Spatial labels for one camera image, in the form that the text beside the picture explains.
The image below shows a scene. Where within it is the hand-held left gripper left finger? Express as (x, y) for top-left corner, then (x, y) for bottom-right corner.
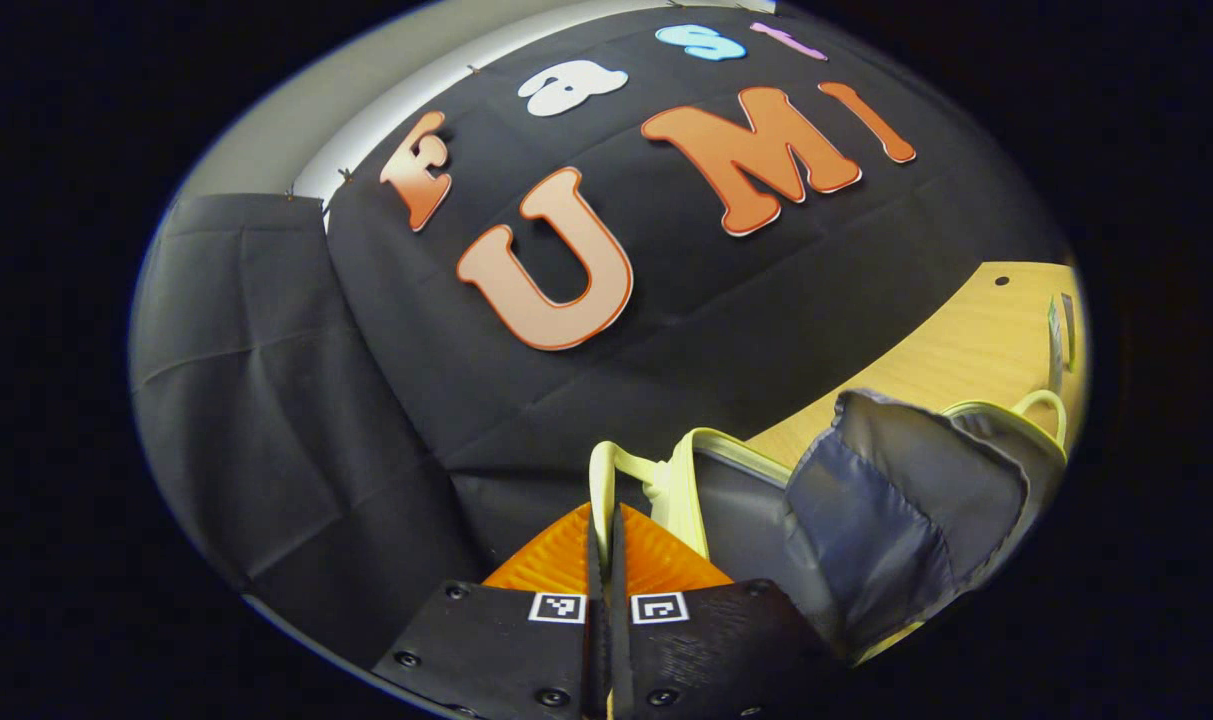
(371, 503), (607, 720)

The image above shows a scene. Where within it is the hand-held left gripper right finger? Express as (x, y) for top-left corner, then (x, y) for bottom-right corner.
(609, 503), (849, 720)

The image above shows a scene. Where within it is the green-tipped skin care tube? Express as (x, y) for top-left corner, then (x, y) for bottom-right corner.
(1046, 297), (1067, 396)

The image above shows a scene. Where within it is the pale yellow suitcase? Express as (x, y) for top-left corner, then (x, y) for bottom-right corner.
(588, 388), (1069, 667)

